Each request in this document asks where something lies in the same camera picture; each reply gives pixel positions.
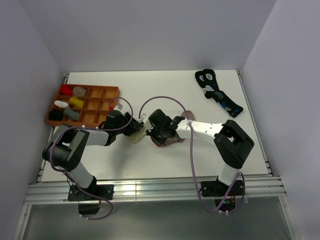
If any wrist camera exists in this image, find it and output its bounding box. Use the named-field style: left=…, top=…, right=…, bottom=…
left=138, top=114, right=151, bottom=131
left=108, top=103, right=123, bottom=112

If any taupe rolled sock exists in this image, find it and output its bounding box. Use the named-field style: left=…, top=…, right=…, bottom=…
left=72, top=86, right=88, bottom=97

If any purple cable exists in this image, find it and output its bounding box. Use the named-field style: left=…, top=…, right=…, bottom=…
left=50, top=96, right=134, bottom=221
left=139, top=96, right=246, bottom=214

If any red rolled sock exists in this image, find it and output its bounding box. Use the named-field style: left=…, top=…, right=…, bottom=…
left=59, top=85, right=73, bottom=96

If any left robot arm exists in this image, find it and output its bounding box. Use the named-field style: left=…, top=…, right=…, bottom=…
left=42, top=110, right=144, bottom=200

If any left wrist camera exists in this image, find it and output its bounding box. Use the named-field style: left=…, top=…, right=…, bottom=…
left=108, top=103, right=123, bottom=112

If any grey rolled sock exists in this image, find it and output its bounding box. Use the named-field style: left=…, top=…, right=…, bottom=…
left=64, top=107, right=80, bottom=121

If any black rolled sock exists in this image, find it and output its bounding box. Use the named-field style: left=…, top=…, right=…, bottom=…
left=48, top=109, right=64, bottom=121

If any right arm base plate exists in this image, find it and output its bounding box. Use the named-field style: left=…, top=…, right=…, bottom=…
left=200, top=180, right=245, bottom=197

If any black patterned sock front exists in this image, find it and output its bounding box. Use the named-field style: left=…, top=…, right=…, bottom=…
left=202, top=69, right=244, bottom=118

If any black patterned sock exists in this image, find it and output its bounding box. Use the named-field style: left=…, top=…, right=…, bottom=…
left=202, top=69, right=244, bottom=118
left=194, top=70, right=206, bottom=89

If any yellow rolled sock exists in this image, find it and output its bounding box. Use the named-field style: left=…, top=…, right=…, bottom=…
left=69, top=96, right=84, bottom=109

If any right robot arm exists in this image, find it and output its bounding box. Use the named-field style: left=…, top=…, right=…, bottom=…
left=144, top=109, right=255, bottom=195

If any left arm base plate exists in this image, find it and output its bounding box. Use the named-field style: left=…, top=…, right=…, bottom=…
left=67, top=184, right=114, bottom=202

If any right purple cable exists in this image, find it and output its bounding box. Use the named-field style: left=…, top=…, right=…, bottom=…
left=139, top=96, right=246, bottom=214

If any orange compartment tray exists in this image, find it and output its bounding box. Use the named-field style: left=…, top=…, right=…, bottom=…
left=46, top=84, right=120, bottom=128

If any cream ankle sock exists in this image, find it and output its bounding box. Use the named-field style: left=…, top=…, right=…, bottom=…
left=128, top=127, right=146, bottom=144

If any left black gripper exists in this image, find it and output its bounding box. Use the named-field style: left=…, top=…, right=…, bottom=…
left=114, top=112, right=143, bottom=136

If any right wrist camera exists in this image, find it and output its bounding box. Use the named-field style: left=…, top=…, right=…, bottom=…
left=138, top=114, right=151, bottom=131

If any black patterned sock back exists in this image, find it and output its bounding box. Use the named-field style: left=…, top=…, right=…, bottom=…
left=194, top=70, right=206, bottom=89

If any white rolled sock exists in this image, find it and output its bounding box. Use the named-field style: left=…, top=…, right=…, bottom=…
left=54, top=100, right=69, bottom=109

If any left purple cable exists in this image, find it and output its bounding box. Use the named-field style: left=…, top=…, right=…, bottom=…
left=50, top=96, right=134, bottom=221

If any aluminium front rail frame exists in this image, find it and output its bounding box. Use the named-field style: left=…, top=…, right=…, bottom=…
left=24, top=175, right=287, bottom=205

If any mauve sock with red stripe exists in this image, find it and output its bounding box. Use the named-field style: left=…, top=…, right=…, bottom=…
left=150, top=110, right=196, bottom=148

